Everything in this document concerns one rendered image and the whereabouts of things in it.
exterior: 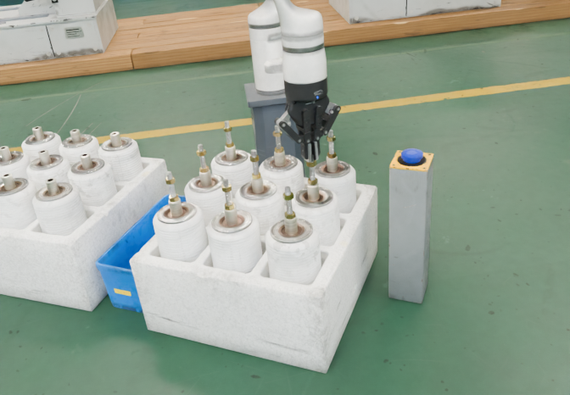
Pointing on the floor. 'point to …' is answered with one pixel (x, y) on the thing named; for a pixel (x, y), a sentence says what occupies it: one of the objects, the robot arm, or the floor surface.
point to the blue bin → (114, 260)
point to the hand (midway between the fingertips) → (310, 150)
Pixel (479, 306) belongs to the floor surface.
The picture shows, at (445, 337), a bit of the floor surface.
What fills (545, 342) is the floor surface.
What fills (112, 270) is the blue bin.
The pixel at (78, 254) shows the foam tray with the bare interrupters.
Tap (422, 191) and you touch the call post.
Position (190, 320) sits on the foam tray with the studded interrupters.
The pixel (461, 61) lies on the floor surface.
